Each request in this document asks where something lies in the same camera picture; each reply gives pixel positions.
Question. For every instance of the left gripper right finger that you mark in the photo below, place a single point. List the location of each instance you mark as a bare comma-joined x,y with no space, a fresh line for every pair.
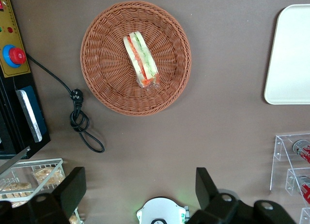
206,192

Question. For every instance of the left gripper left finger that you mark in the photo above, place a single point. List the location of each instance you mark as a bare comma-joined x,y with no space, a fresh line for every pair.
67,195

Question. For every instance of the triangle sandwich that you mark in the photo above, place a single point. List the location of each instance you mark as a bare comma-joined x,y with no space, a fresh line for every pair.
140,59

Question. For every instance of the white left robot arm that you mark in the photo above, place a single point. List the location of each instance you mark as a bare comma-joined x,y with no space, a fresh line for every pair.
159,209

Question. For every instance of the round brown wicker basket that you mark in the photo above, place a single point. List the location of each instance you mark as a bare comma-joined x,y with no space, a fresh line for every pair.
109,64

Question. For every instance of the beige plastic tray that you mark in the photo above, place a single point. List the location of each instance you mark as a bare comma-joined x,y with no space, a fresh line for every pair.
290,59

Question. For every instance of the clear cracker snack pack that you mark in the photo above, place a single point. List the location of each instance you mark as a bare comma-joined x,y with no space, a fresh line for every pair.
73,219
19,204
17,187
48,175

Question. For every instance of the grey metal strip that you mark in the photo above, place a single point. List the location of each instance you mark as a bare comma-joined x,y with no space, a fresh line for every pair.
14,161

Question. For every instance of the clear acrylic bottle rack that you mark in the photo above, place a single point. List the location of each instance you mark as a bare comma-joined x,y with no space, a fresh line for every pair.
281,146

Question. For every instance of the black control box yellow panel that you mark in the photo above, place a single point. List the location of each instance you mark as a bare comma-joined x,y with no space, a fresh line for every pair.
14,117

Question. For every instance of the red cola bottle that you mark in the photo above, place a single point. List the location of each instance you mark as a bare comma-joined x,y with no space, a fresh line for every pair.
305,190
304,151

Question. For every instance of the red emergency stop button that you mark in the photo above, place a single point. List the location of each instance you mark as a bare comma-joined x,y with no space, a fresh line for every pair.
16,56

